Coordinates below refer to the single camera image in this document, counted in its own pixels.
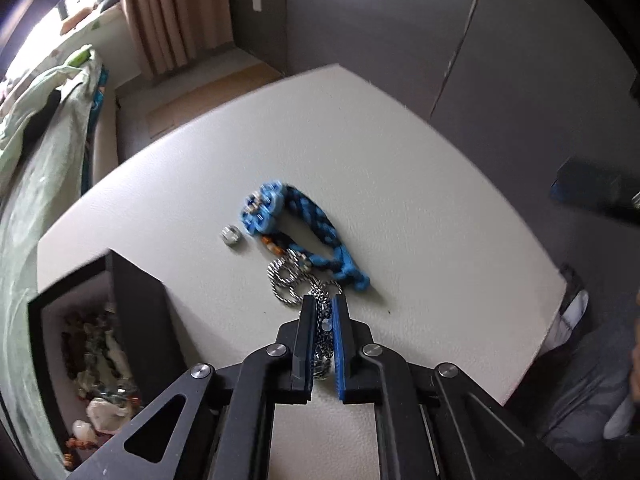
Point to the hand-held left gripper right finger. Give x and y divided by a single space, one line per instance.
341 345

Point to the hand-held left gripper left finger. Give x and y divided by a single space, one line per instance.
305 340

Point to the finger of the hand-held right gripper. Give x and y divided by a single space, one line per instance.
595 187

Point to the black jewelry box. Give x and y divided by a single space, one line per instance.
140 310

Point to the white sock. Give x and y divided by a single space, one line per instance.
572 315
617 420

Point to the person's grey pants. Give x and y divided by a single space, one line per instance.
590 385

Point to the grey wardrobe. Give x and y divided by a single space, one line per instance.
400 35

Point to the green bed cover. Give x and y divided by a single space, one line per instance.
45 200

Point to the black cloth item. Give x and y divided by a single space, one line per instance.
42 115

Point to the pink curtain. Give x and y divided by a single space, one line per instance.
170 15

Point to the green packet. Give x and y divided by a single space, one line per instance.
81 56

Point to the pale green duvet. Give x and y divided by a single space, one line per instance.
30 95

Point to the printed window sill cushion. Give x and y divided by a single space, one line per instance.
85 35

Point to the orange plush item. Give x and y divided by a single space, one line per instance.
75 21

